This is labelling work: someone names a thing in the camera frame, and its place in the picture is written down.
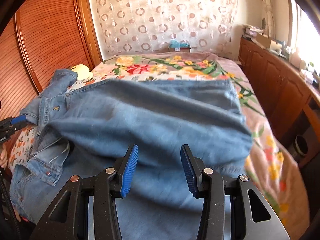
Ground yellow plush toy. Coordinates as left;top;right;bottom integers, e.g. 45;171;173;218
69;64;93;81

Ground cardboard box with blue items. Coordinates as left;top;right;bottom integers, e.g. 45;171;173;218
168;40;191;53

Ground beige side curtain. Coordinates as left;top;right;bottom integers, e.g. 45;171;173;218
263;0;275;37

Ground person's left hand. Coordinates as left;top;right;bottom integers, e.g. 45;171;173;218
0;148;8;169

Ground dark blue folded jeans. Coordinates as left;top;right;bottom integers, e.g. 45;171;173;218
20;69;78;125

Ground orange print bed sheet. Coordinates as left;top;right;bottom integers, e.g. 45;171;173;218
8;77;106;174

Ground light blue denim jeans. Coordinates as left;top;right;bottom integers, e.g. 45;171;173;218
10;79;252;239

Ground wooden louvered wardrobe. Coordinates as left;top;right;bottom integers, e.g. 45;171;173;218
1;0;102;119

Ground circle pattern sheer curtain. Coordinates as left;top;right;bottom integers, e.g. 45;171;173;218
89;0;238;57

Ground stack of papers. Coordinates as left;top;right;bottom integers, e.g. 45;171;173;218
242;24;265;38

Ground window with wooden frame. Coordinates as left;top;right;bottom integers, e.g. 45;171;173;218
288;0;319;69

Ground wooden sideboard cabinet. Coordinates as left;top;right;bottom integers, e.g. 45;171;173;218
239;37;319;145

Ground pink floral blanket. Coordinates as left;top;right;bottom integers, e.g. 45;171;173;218
88;52;310;239

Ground open cardboard box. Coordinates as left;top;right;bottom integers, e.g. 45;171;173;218
253;33;282;53

